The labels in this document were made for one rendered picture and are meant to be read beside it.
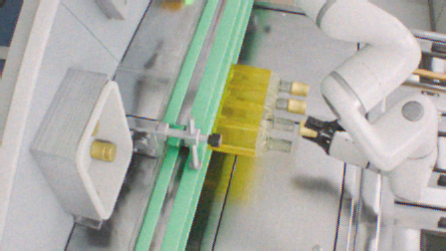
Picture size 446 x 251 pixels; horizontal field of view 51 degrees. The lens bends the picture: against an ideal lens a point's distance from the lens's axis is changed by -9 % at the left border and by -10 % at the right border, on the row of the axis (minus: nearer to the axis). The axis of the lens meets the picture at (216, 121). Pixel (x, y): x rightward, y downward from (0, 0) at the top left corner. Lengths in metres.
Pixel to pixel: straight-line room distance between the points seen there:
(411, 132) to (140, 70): 0.58
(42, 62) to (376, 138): 0.54
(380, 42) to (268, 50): 0.83
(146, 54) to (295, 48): 0.59
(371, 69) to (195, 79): 0.45
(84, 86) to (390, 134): 0.50
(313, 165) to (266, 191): 0.14
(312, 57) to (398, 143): 0.79
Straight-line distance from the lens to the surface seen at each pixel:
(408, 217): 1.33
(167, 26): 1.19
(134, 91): 1.06
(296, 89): 1.25
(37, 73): 0.80
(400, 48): 0.78
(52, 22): 0.82
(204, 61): 1.13
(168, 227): 1.01
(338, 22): 0.76
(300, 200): 1.24
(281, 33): 1.63
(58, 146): 0.79
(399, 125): 0.82
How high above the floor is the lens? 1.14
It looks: 9 degrees down
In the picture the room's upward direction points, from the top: 100 degrees clockwise
